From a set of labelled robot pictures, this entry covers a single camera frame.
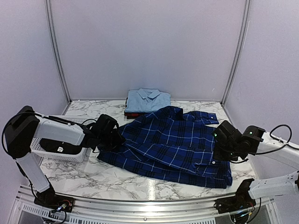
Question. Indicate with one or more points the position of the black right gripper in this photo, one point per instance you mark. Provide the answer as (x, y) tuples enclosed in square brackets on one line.
[(217, 155)]

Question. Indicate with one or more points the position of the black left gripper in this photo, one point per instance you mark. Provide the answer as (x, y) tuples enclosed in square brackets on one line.
[(119, 140)]

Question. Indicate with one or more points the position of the blue plaid long sleeve shirt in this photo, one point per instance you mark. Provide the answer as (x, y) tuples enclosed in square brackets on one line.
[(174, 146)]

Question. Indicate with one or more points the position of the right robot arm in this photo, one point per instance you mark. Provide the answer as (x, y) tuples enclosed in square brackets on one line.
[(232, 145)]

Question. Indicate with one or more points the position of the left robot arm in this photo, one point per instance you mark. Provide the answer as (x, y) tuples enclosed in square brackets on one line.
[(19, 131)]

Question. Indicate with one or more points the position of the red plaid folded shirt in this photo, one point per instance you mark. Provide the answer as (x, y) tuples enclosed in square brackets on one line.
[(132, 114)]

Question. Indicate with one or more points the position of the light blue folded shirt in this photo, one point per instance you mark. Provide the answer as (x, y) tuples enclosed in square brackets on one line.
[(146, 100)]

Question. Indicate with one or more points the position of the black shirt in basket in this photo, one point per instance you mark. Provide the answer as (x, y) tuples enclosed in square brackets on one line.
[(56, 132)]

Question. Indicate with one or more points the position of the white plastic basket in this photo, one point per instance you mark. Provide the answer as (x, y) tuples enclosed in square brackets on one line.
[(79, 157)]

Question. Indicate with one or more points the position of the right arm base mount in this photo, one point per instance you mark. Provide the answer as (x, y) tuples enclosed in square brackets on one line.
[(241, 199)]

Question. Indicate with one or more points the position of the right aluminium wall post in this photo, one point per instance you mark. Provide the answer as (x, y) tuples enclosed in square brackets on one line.
[(238, 51)]

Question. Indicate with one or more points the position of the aluminium wall post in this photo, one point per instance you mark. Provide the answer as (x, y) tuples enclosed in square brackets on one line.
[(238, 51), (54, 44)]

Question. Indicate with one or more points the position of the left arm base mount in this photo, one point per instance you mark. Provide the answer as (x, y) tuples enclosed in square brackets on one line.
[(50, 199)]

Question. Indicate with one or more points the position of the aluminium front frame rail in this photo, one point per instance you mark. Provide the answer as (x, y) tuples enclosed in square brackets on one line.
[(102, 211)]

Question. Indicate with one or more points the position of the left aluminium wall post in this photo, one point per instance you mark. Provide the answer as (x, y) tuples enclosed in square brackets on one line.
[(54, 44)]

